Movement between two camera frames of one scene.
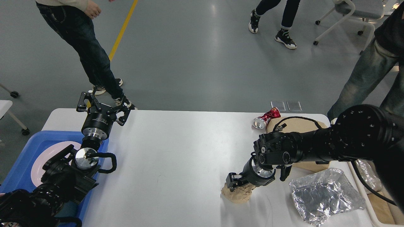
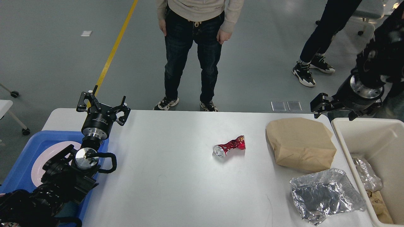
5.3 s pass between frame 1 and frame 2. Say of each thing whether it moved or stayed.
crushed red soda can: moved
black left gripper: stayed
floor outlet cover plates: stayed
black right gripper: moved
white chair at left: stayed
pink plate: stayed
